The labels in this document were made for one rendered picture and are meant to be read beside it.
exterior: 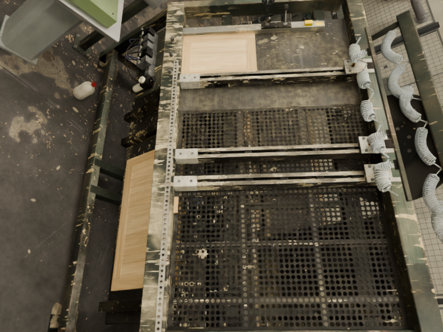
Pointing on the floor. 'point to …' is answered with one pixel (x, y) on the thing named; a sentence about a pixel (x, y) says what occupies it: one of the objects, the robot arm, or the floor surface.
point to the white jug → (84, 90)
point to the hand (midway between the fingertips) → (267, 7)
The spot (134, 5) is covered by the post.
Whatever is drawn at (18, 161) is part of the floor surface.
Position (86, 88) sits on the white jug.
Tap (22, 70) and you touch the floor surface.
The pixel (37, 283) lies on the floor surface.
